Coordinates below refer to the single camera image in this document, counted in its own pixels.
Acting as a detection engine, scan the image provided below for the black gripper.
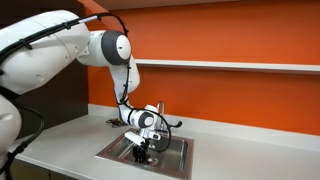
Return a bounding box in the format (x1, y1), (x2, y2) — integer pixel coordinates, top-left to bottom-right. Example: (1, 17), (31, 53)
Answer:
(132, 139), (151, 165)

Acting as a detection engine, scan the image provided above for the round sink drain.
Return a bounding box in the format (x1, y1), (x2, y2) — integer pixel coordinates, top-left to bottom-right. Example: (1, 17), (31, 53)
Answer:
(147, 157), (160, 167)

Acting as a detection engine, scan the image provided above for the stainless steel sink basin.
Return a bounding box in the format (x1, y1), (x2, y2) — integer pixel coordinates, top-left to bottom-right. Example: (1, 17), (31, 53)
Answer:
(94, 127), (195, 180)

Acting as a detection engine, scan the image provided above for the dark crumpled snack packet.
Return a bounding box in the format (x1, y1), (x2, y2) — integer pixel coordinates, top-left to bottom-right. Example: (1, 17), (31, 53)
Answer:
(105, 117), (130, 129)

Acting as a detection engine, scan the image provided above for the chrome sink faucet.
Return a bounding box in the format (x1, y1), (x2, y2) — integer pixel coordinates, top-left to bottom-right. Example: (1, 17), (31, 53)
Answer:
(155, 101), (184, 132)

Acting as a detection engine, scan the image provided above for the dark brown cabinet panel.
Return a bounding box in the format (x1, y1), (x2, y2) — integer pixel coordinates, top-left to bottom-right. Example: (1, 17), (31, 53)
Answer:
(0, 0), (90, 141)

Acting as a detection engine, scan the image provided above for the wooden lower cabinet front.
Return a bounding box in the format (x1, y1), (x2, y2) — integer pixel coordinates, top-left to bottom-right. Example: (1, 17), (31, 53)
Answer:
(9, 158), (86, 180)

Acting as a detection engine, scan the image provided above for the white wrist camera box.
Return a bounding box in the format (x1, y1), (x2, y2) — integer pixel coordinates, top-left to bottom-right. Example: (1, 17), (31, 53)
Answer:
(124, 130), (147, 146)

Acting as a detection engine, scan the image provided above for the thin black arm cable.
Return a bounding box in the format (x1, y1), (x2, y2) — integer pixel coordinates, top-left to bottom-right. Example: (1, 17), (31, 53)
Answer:
(0, 12), (173, 155)

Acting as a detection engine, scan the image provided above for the thick black corrugated hose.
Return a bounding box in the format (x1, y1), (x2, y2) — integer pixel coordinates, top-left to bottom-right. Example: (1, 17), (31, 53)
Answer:
(0, 85), (46, 180)

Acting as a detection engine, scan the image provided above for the white wall shelf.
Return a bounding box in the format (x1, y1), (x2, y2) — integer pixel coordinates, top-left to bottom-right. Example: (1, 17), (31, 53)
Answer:
(134, 58), (320, 76)

